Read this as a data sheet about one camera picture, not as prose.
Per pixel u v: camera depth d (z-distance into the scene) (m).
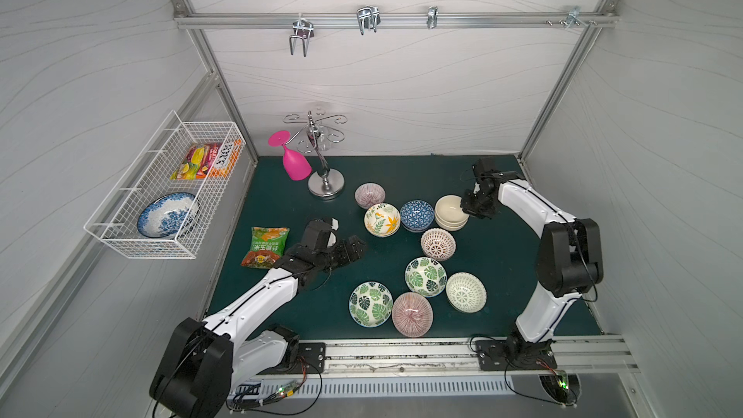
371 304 0.82
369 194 1.05
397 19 0.78
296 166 0.96
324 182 1.10
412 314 0.80
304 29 0.78
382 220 0.98
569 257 0.49
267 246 0.90
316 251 0.65
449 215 0.98
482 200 0.78
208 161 0.73
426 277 0.86
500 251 0.94
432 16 0.73
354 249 0.75
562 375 0.71
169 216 0.64
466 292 0.84
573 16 0.77
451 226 0.93
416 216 0.99
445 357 0.75
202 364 0.39
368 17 0.77
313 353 0.73
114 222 0.56
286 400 0.68
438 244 0.93
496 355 0.73
